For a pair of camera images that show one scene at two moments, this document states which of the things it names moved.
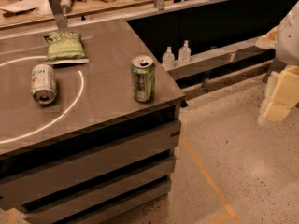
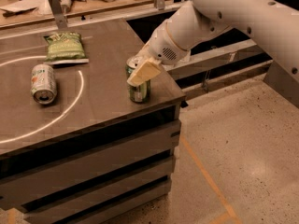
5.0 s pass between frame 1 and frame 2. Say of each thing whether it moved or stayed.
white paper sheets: stayed
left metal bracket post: stayed
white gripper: moved
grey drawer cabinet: stayed
